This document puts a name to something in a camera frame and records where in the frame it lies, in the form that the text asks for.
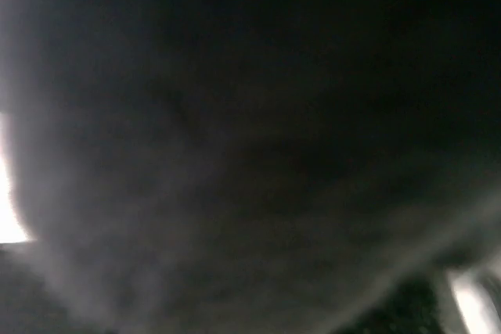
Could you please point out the dark grey checked pillowcase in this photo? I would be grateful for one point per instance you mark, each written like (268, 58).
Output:
(249, 166)

